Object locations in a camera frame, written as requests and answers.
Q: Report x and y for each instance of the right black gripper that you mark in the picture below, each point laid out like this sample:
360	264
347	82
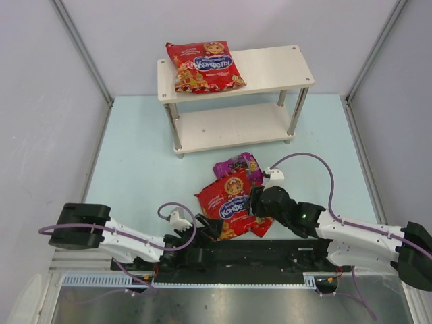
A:
257	202

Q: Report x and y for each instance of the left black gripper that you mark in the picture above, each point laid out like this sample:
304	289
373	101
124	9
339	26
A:
205	229

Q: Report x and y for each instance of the red Konfety candy bag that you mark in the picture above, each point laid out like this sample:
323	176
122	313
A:
226	199
205	67

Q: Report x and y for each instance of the purple grape gummy bag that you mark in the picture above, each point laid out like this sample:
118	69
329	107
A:
244	161

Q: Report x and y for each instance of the red assorted gummy bag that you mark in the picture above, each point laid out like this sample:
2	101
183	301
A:
263	223

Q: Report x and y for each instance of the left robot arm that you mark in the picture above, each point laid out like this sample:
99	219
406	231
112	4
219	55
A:
90	227

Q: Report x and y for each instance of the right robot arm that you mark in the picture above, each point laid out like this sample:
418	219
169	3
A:
405	251

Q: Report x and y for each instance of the white two-tier wooden shelf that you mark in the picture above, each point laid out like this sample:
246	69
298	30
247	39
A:
267	109

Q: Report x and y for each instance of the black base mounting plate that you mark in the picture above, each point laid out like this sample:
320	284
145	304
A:
236	262

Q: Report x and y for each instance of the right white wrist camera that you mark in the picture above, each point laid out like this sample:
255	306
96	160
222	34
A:
274	177

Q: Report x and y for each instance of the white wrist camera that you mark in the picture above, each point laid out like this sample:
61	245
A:
178	221
274	177

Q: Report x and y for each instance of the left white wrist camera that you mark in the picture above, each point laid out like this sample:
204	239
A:
178	221

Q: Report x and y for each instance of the aluminium frame rail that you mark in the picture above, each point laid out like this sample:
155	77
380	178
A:
85	261

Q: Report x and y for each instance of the white slotted cable duct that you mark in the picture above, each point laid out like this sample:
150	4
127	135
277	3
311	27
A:
101	280

